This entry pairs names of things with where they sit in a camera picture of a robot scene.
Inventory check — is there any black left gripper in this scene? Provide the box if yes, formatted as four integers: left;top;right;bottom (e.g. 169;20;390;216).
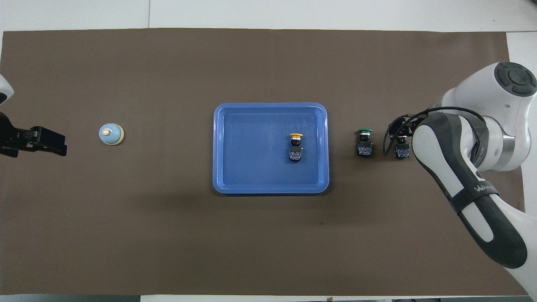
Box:
0;112;68;158

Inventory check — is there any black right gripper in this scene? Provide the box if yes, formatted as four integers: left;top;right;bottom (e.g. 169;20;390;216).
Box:
388;114;422;141

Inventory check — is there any red mushroom push button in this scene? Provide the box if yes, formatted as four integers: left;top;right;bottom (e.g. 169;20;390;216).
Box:
394;131;412;160

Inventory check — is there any green mushroom push button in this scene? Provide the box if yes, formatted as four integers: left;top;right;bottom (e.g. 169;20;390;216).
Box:
357;128;374;158

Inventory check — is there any yellow mushroom push button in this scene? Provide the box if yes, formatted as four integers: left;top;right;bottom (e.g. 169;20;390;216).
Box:
288;133;304;164

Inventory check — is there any light blue desk bell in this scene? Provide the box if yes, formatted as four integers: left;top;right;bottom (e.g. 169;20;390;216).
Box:
99;123;125;146

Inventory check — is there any blue plastic tray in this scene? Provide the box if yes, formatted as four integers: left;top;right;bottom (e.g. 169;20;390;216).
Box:
213;102;330;194

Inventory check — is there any brown table mat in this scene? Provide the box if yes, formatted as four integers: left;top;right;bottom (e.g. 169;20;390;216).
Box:
0;28;530;297

